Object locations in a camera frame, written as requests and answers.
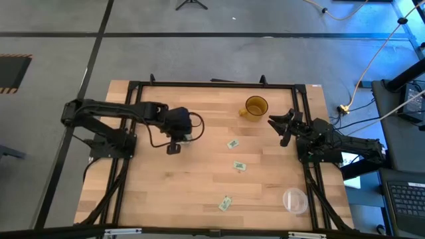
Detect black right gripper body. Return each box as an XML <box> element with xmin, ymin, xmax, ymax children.
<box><xmin>286</xmin><ymin>111</ymin><xmax>305</xmax><ymax>139</ymax></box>

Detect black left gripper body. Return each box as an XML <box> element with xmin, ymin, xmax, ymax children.
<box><xmin>161</xmin><ymin>106</ymin><xmax>193</xmax><ymax>142</ymax></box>

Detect yellow translucent mug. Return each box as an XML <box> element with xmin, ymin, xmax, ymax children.
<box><xmin>238</xmin><ymin>95</ymin><xmax>269</xmax><ymax>122</ymax></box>

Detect white paper box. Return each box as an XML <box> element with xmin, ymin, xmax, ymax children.
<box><xmin>340</xmin><ymin>151</ymin><xmax>361</xmax><ymax>190</ymax></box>

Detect black side desk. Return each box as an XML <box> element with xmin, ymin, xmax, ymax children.
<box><xmin>371</xmin><ymin>79</ymin><xmax>425</xmax><ymax>173</ymax></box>

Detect black diagonal stand pole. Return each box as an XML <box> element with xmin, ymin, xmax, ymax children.
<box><xmin>384</xmin><ymin>58</ymin><xmax>425</xmax><ymax>93</ymax></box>

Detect black power adapter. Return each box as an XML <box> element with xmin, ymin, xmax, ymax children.
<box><xmin>400</xmin><ymin>82</ymin><xmax>425</xmax><ymax>125</ymax></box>

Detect black tripod base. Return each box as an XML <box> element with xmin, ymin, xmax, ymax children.
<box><xmin>175</xmin><ymin>0</ymin><xmax>209</xmax><ymax>11</ymax></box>

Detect black laptop keyboard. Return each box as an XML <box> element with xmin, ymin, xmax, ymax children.
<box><xmin>378</xmin><ymin>167</ymin><xmax>425</xmax><ymax>238</ymax></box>

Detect grey metal stand foot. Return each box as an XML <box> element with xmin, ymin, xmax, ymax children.
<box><xmin>0</xmin><ymin>144</ymin><xmax>27</xmax><ymax>162</ymax></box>

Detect black hazard-striped floor mat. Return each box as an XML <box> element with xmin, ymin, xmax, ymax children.
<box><xmin>0</xmin><ymin>54</ymin><xmax>33</xmax><ymax>95</ymax></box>

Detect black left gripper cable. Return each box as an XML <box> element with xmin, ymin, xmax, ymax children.
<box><xmin>145</xmin><ymin>112</ymin><xmax>206</xmax><ymax>149</ymax></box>

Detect white cable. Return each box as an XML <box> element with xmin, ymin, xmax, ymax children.
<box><xmin>345</xmin><ymin>98</ymin><xmax>425</xmax><ymax>136</ymax></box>

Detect silver metal bracket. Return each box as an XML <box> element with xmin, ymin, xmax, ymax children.
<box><xmin>288</xmin><ymin>231</ymin><xmax>327</xmax><ymax>239</ymax></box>
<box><xmin>104</xmin><ymin>228</ymin><xmax>143</xmax><ymax>237</ymax></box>

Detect short beige cable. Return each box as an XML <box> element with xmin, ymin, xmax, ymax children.
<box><xmin>303</xmin><ymin>0</ymin><xmax>369</xmax><ymax>21</ymax></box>

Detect long beige cable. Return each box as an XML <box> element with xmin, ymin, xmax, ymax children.
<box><xmin>347</xmin><ymin>0</ymin><xmax>425</xmax><ymax>109</ymax></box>

